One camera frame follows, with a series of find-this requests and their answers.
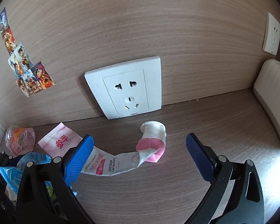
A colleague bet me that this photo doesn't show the blue snack wrapper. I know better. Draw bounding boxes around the blue snack wrapper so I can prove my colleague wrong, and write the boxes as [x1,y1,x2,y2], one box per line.
[0,148,79,205]

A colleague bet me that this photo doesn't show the pink white sachet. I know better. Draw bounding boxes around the pink white sachet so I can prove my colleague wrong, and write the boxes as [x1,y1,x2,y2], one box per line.
[38,123,82,158]

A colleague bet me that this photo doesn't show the clear orange plastic wrapper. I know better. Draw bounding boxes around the clear orange plastic wrapper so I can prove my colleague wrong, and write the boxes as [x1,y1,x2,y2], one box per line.
[5,126,36,156]

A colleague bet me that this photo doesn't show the cream tissue box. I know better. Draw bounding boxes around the cream tissue box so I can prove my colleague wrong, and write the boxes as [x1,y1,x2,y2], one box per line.
[253,59,280,138]

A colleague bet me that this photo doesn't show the colourful cartoon stickers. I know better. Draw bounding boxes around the colourful cartoon stickers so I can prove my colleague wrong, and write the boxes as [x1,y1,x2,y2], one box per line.
[0,9,55,98]

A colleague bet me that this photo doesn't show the lower white wall socket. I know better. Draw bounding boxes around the lower white wall socket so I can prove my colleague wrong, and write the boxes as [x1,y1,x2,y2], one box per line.
[84,56,162,119]

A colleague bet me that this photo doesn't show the white wall socket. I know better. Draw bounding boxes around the white wall socket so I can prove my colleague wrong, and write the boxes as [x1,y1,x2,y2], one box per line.
[262,12,280,56]
[84,56,162,119]

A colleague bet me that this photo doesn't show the upper white wall socket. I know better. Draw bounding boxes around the upper white wall socket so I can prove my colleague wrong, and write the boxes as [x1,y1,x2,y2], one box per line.
[262,12,280,56]

